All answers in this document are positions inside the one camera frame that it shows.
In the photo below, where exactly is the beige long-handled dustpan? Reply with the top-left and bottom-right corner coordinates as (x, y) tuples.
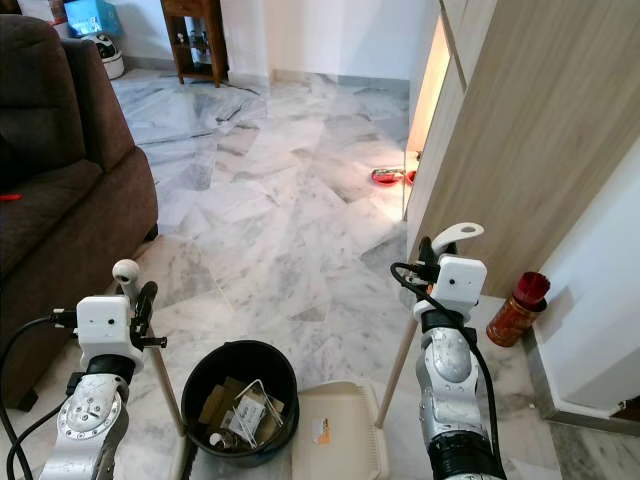
(293, 222), (486, 480)

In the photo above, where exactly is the brown cardboard scrap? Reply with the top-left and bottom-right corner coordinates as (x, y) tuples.
(198, 378), (246, 426)

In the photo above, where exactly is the black plastic bucket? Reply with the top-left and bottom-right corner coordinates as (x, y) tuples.
(182, 340), (300, 469)

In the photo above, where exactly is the dark brown fabric sofa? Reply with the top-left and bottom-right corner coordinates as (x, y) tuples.
(0, 14), (160, 412)

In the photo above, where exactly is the clear plastic package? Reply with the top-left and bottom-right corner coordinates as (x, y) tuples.
(222, 380), (286, 446)

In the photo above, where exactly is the light wood cabinet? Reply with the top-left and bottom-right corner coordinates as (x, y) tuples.
(402, 0), (640, 299)

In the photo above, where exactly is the white round appliance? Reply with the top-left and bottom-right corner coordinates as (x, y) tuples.
(88, 33), (127, 80)

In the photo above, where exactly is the light blue box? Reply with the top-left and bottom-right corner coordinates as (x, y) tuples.
(64, 0), (124, 40)

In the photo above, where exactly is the dark wooden side table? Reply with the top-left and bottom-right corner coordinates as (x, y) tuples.
(161, 0), (230, 87)

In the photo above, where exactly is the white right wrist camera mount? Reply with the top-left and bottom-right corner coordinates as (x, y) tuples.
(433, 255), (489, 315)

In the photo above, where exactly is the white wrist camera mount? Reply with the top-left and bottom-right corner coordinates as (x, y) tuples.
(76, 294), (144, 373)
(433, 255), (489, 315)

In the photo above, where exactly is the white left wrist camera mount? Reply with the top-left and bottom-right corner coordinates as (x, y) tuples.
(76, 294), (144, 373)

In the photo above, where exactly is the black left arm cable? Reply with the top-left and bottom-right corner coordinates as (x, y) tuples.
(0, 312), (81, 480)

